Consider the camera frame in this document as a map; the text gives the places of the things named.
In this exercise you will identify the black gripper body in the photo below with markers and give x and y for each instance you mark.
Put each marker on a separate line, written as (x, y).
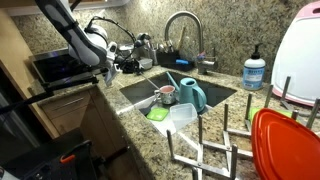
(125, 65)

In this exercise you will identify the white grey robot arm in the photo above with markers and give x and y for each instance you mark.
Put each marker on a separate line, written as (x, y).
(80, 43)

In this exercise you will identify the steel sink basin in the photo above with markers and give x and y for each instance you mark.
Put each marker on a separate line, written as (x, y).
(146, 90)

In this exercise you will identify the grey bowl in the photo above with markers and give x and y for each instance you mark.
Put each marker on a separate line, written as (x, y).
(146, 63)

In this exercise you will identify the steel pot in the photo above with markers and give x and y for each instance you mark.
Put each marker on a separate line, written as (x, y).
(126, 50)

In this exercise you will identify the perforated metal utensil holder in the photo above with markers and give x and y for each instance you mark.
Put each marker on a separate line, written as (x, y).
(152, 56)

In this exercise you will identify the black ladle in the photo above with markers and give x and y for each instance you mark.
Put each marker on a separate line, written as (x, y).
(143, 36)

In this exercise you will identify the black utensil caddy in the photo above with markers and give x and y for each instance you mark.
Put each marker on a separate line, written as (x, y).
(166, 59)

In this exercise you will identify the pink patterned mug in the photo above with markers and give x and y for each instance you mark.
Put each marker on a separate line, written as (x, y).
(166, 95)

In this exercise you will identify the grey spatula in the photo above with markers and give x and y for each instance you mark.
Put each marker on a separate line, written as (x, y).
(146, 108)

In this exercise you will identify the blue sponge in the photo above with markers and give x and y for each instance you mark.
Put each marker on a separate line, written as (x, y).
(182, 62)

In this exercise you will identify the wooden spoon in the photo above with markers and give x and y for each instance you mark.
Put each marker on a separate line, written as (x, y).
(181, 36)

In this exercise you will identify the teal watering can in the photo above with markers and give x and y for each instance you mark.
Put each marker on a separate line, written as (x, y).
(190, 93)

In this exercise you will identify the clear plastic container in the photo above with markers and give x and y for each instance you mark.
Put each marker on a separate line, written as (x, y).
(182, 115)

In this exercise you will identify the steel gooseneck faucet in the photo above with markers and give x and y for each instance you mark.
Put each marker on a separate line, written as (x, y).
(200, 33)

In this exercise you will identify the wooden drawer cabinet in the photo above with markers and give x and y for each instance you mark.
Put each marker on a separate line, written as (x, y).
(70, 110)

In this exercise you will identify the wooden side panel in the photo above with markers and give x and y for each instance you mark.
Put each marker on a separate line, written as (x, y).
(13, 56)

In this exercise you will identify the metal peg dish rack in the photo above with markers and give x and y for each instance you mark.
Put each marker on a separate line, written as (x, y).
(226, 140)

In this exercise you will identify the blue label soap bottle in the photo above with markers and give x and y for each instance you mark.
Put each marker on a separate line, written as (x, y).
(254, 73)

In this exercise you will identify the white pink-rimmed cutting board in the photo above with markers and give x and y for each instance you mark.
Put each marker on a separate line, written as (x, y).
(300, 56)

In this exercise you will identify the orange plastic lid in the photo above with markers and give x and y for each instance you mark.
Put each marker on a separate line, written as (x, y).
(286, 150)

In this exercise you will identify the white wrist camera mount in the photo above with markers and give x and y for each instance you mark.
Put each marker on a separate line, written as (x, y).
(111, 75)

